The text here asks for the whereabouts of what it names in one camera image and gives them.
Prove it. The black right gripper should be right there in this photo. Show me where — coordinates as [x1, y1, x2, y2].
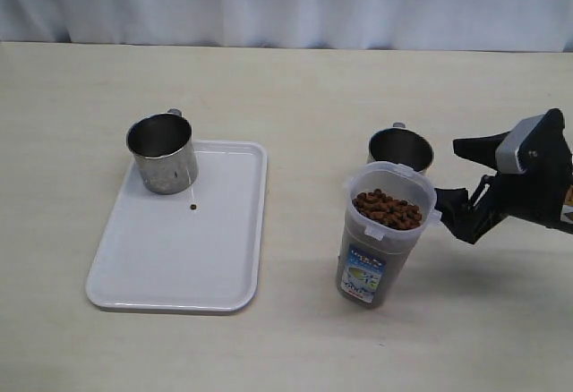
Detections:
[435, 108, 572, 244]

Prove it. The steel mug with pellets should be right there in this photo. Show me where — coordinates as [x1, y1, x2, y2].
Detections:
[125, 108, 199, 195]

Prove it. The clear plastic container with label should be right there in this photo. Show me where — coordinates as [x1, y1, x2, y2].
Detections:
[336, 161, 441, 308]

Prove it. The white curtain backdrop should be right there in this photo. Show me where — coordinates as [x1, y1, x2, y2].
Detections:
[1, 0, 572, 52]

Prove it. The white plastic tray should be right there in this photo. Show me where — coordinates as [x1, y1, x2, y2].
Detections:
[85, 141, 268, 313]

